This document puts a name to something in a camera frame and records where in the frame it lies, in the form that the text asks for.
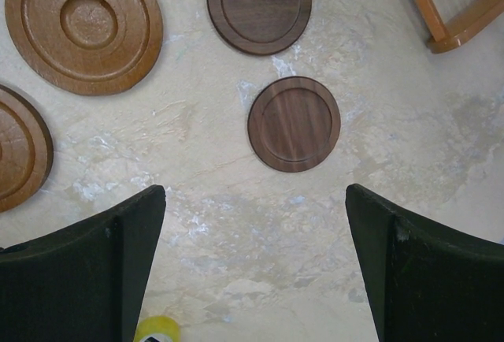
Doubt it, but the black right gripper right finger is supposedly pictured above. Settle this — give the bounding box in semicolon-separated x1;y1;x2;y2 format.
345;184;503;341

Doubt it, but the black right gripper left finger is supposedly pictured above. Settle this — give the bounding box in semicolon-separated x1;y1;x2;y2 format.
1;185;166;341

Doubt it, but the dark walnut coaster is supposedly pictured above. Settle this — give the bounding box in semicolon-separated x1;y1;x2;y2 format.
247;76;342;173
206;0;312;55

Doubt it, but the brown ringed wooden saucer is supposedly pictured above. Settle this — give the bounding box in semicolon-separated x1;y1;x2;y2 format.
5;0;164;96

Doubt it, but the yellow tape roll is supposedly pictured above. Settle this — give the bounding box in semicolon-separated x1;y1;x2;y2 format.
133;315;181;342

